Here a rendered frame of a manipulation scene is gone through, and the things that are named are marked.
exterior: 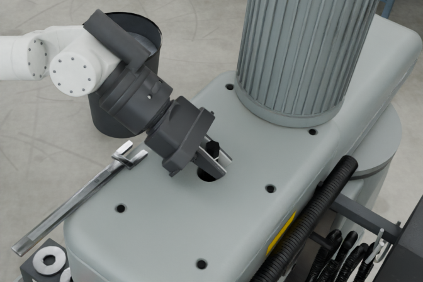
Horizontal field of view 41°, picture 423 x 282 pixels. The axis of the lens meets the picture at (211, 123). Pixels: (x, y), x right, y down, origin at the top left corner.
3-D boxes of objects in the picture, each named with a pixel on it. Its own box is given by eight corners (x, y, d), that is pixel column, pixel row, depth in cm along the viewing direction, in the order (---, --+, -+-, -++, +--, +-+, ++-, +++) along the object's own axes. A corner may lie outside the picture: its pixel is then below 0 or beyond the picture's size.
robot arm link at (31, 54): (106, 89, 78) (17, 87, 80) (125, 64, 86) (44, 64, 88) (99, 44, 75) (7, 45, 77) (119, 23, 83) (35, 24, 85)
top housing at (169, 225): (184, 379, 80) (191, 332, 69) (55, 276, 90) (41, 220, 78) (330, 179, 109) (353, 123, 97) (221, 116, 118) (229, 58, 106)
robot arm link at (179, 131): (193, 131, 92) (136, 84, 89) (226, 104, 85) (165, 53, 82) (160, 186, 83) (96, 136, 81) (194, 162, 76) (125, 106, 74)
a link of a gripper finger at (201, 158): (217, 177, 85) (186, 152, 84) (229, 170, 83) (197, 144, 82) (213, 185, 84) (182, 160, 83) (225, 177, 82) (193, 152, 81)
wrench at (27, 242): (26, 262, 73) (24, 259, 73) (5, 246, 75) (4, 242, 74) (147, 155, 88) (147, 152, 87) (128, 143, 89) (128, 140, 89)
